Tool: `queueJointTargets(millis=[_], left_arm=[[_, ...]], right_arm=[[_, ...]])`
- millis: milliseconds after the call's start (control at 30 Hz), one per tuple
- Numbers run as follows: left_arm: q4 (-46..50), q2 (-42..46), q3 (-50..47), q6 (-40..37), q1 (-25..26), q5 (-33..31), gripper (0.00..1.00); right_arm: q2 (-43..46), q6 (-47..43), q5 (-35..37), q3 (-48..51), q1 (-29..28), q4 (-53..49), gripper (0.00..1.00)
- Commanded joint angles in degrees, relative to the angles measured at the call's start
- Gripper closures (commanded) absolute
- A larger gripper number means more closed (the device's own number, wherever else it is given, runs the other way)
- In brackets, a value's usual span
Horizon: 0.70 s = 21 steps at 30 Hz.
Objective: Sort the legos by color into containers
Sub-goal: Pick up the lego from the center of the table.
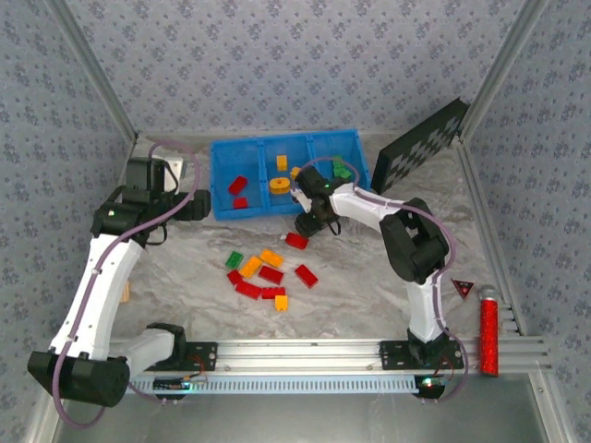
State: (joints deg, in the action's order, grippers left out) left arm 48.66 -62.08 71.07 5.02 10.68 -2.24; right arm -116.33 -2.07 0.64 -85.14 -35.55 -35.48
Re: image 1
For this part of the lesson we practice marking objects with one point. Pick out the aluminium frame post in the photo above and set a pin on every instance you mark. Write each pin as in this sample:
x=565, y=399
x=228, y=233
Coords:
x=94, y=69
x=503, y=69

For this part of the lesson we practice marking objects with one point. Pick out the green round-stud lego brick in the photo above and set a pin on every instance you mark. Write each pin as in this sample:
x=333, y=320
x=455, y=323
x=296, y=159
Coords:
x=338, y=160

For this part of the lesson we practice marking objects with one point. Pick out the left aluminium floor rail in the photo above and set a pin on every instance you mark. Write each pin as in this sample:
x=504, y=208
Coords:
x=41, y=431

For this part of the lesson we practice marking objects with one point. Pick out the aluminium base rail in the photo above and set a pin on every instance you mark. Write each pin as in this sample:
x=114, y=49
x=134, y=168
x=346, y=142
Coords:
x=300, y=355

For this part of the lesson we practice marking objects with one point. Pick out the right aluminium floor rail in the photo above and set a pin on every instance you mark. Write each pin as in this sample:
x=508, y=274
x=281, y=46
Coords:
x=490, y=231

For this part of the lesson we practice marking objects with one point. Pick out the right black mount plate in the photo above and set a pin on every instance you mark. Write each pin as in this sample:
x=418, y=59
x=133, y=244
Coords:
x=392, y=355

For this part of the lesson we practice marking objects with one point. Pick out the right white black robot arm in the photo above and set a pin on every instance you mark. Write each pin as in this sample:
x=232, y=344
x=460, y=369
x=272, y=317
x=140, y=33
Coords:
x=425, y=314

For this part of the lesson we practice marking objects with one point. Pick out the small yellow lego brick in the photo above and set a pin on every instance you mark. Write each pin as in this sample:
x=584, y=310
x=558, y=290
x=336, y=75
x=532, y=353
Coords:
x=281, y=162
x=294, y=173
x=281, y=302

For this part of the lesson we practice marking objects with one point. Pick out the black checkered board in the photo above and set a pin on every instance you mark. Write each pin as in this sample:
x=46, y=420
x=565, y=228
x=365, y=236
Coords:
x=415, y=147

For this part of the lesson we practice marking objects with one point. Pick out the small green lego brick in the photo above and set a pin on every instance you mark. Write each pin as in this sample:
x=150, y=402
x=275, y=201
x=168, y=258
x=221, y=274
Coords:
x=337, y=170

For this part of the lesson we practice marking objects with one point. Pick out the blue three-compartment plastic bin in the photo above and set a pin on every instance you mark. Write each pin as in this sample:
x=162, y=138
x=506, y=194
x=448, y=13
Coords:
x=221, y=161

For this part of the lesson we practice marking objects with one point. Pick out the right aluminium frame post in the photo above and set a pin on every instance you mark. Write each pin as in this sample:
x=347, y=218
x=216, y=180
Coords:
x=503, y=69

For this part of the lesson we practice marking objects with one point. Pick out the red glitter tube silver cap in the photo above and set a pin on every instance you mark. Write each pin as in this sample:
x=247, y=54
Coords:
x=489, y=337

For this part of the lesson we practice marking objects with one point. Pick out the left black mount plate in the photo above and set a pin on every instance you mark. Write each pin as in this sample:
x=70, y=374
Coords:
x=205, y=357

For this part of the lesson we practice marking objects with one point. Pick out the left aluminium frame post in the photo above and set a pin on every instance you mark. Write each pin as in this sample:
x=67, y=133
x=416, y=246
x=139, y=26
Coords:
x=94, y=69

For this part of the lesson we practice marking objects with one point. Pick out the small red lego brick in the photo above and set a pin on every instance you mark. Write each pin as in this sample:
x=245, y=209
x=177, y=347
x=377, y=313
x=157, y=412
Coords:
x=234, y=277
x=240, y=202

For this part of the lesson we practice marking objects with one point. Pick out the aluminium floor rail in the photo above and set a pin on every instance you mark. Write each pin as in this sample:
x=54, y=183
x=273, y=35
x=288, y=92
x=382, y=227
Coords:
x=41, y=431
x=490, y=231

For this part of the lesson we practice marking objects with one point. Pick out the black mount plate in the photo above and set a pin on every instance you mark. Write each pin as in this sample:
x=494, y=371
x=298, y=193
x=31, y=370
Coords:
x=205, y=357
x=392, y=355

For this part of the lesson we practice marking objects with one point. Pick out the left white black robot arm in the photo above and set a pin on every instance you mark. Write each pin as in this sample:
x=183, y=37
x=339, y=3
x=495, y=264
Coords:
x=99, y=295

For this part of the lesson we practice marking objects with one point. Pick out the grey metal sheet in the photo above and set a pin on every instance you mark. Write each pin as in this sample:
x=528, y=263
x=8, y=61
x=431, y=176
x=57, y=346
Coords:
x=300, y=420

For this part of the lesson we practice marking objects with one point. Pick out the long yellow lego brick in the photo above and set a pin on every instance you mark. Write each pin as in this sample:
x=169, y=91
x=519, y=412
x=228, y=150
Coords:
x=250, y=266
x=271, y=257

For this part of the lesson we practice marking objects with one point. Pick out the red black triangle sticker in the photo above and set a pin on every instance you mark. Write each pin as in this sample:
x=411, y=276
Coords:
x=463, y=288

